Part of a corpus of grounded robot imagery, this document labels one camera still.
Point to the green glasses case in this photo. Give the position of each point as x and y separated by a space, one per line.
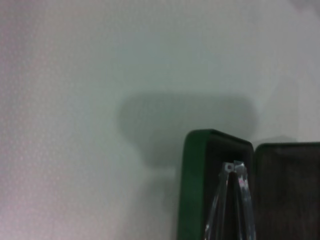
192 187

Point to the clear transparent glasses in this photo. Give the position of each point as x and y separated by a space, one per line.
241 182

